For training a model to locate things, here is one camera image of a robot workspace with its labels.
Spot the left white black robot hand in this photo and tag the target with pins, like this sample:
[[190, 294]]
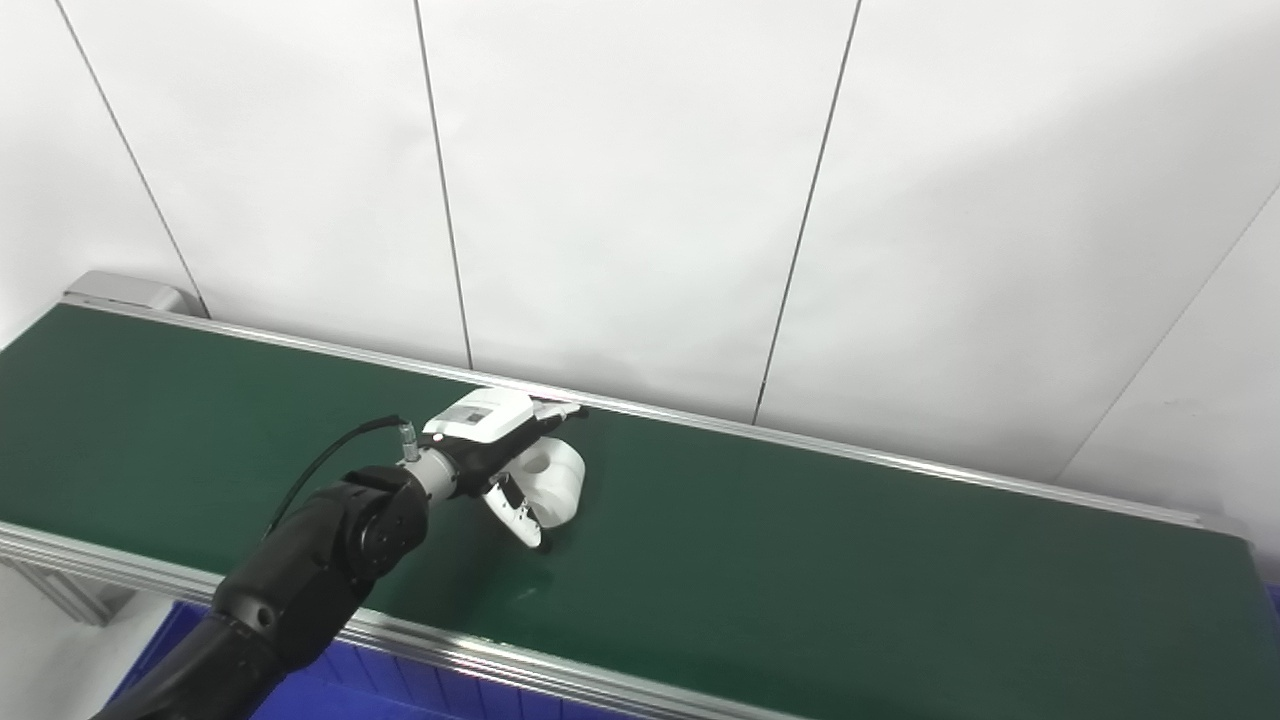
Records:
[[485, 425]]

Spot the white round plastic part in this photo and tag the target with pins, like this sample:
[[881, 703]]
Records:
[[560, 485]]

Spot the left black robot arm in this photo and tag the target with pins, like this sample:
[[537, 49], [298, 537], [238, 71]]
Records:
[[320, 560]]

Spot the green conveyor belt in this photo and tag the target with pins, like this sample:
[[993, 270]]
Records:
[[850, 580], [480, 655]]

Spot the blue plastic bin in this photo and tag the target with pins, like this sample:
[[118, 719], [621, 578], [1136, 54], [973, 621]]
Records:
[[380, 685]]

